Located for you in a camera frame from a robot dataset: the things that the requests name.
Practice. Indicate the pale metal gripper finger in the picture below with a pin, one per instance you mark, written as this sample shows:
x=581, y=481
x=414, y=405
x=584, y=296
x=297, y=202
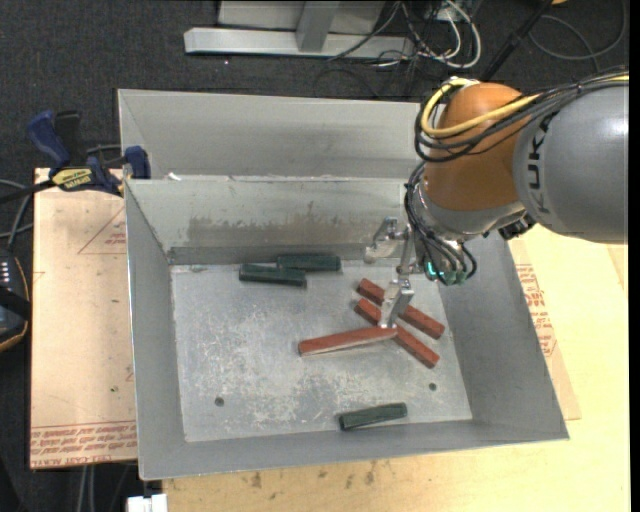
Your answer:
x=391, y=307
x=406, y=302

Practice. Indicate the red-brown block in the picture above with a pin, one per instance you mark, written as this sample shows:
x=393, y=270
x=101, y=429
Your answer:
x=417, y=347
x=425, y=325
x=340, y=344

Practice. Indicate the dark green flat block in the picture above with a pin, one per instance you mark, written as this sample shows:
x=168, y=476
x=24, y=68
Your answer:
x=270, y=276
x=372, y=416
x=310, y=262

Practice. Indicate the grey metal bin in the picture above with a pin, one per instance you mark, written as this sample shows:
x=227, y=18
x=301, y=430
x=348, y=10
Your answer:
x=280, y=360

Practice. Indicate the brown cardboard board, red print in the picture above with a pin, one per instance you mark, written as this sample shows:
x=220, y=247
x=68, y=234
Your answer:
x=80, y=325

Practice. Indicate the black cylinder on white bracket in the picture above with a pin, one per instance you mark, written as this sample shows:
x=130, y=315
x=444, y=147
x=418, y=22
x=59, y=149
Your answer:
x=515, y=227

